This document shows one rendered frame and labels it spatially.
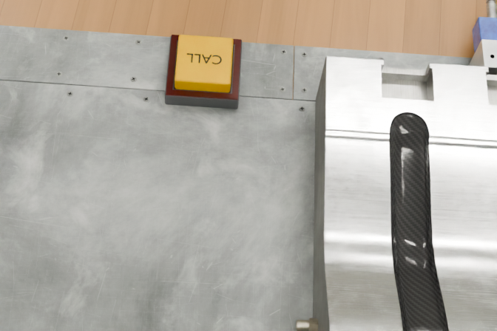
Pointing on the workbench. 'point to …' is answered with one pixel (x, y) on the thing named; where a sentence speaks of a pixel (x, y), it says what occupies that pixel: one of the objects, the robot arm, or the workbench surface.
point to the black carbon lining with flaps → (413, 226)
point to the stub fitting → (307, 325)
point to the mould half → (370, 236)
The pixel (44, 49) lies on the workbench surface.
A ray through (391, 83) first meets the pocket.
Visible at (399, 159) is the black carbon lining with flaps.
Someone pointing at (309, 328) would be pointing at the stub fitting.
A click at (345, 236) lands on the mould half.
